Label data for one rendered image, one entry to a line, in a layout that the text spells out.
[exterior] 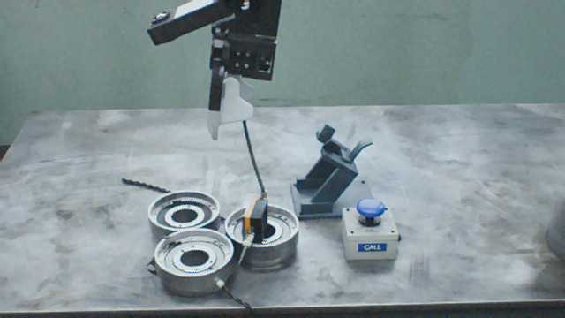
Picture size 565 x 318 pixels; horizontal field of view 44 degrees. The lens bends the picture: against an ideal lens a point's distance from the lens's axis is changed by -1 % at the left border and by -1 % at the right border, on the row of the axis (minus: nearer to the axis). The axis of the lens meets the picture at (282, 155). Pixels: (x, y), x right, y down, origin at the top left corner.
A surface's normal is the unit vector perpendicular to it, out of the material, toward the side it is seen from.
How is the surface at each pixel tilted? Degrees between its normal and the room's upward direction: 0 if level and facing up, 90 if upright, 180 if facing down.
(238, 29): 91
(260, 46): 91
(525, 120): 0
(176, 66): 90
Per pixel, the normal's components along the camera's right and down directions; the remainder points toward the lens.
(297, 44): 0.04, 0.49
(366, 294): 0.00, -0.87
